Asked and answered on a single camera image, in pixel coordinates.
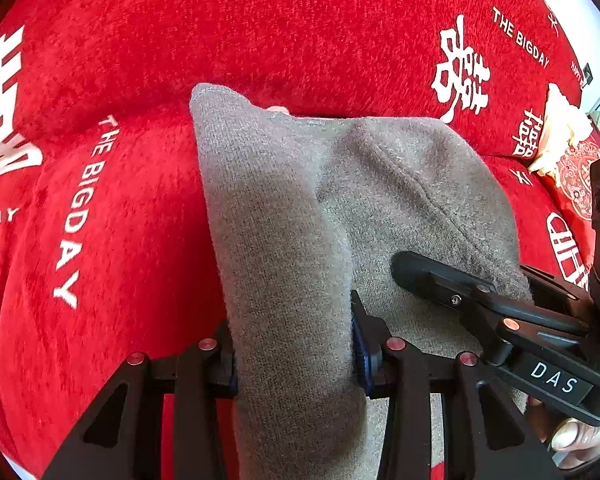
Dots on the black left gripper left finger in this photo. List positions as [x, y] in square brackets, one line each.
[155, 418]

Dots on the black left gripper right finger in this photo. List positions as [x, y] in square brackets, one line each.
[456, 403]

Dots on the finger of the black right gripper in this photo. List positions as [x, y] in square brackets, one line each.
[482, 309]
[554, 293]

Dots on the grey knit sweater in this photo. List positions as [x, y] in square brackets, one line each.
[305, 211]

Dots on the person's right hand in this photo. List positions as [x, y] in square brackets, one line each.
[578, 441]

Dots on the cream fringed red pillow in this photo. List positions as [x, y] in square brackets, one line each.
[565, 128]

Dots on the red wedding sofa cover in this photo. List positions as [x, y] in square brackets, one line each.
[105, 243]

